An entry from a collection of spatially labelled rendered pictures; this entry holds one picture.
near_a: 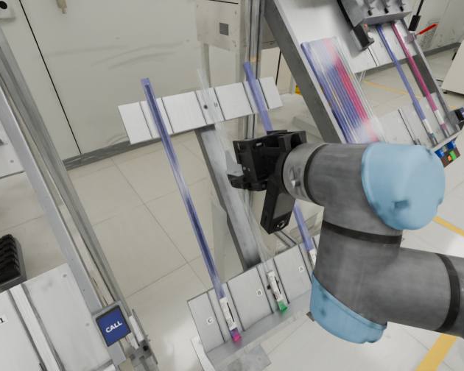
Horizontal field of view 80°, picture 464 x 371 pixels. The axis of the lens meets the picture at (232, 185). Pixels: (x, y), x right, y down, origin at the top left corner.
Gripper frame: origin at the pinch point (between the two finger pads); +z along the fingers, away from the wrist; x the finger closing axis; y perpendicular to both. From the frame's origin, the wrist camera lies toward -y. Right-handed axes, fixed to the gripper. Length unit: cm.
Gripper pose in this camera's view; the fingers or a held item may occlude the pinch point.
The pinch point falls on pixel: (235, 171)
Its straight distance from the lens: 54.7
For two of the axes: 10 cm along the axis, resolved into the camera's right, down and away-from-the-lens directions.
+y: -2.2, -9.4, -2.6
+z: -4.6, -1.4, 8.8
